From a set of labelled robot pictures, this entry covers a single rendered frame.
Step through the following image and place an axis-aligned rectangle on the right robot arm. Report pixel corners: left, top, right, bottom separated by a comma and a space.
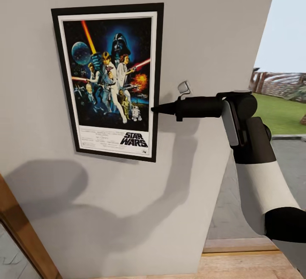
151, 80, 306, 277

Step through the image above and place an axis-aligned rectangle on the poster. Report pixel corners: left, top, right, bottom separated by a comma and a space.
51, 3, 164, 162

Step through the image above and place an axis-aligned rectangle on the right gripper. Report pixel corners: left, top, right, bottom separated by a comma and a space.
151, 96, 207, 121

